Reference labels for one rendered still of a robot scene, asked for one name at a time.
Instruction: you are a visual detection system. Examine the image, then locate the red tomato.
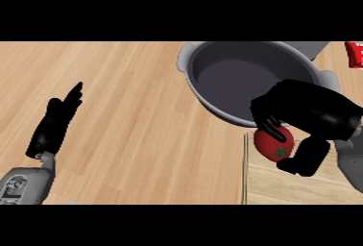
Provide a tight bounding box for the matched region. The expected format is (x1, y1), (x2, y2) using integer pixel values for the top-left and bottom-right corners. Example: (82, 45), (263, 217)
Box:
(253, 125), (297, 162)

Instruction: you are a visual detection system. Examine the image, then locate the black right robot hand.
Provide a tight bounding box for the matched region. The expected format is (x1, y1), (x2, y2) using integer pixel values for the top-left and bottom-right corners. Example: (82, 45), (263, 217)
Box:
(248, 79), (363, 178)

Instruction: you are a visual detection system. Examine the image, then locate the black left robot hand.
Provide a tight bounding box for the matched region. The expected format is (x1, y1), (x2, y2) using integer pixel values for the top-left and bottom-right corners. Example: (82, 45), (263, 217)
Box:
(24, 81), (86, 160)

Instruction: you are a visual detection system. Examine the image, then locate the grey metal pot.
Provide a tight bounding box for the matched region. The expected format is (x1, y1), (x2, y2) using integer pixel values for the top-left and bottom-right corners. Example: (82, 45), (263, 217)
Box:
(176, 41), (343, 128)

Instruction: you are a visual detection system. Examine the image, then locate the grey appliance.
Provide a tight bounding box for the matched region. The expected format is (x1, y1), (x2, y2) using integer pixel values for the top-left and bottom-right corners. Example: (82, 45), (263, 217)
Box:
(282, 41), (333, 62)

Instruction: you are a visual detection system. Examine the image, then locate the pale wooden tray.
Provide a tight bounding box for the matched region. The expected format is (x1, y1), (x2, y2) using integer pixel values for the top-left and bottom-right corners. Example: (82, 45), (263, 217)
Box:
(241, 125), (363, 206)

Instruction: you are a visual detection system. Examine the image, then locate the red box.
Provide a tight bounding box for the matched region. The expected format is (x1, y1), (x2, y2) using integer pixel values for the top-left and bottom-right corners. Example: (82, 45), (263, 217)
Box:
(344, 41), (363, 70)

